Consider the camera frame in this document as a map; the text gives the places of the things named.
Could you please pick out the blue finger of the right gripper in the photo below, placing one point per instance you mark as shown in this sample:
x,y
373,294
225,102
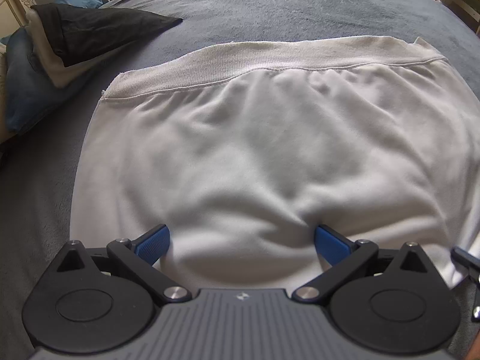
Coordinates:
x,y
464,259

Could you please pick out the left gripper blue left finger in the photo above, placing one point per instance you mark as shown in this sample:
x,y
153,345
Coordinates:
x,y
134,260

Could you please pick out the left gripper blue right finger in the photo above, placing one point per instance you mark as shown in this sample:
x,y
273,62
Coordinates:
x,y
347,259

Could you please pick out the cream bear hoodie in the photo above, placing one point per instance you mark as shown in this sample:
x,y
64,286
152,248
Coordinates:
x,y
242,149

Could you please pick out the pile of mixed clothes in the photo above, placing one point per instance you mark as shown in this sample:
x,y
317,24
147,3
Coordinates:
x,y
34,80

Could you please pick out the black folded garment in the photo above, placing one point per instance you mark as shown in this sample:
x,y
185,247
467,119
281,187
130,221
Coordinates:
x,y
79,34

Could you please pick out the grey fleece bed blanket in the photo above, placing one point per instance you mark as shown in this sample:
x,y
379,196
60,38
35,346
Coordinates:
x,y
39,167

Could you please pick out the cream carved headboard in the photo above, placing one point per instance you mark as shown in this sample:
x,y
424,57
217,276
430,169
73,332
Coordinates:
x,y
13,15

